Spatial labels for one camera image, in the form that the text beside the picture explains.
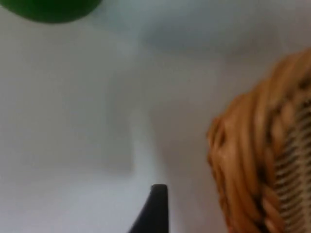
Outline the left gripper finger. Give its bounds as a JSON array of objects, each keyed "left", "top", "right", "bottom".
[{"left": 128, "top": 183, "right": 169, "bottom": 233}]

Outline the pale brown wicker basket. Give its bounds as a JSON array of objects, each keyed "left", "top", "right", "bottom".
[{"left": 206, "top": 48, "right": 311, "bottom": 233}]

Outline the green ball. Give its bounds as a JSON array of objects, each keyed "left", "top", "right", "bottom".
[{"left": 0, "top": 0, "right": 103, "bottom": 24}]

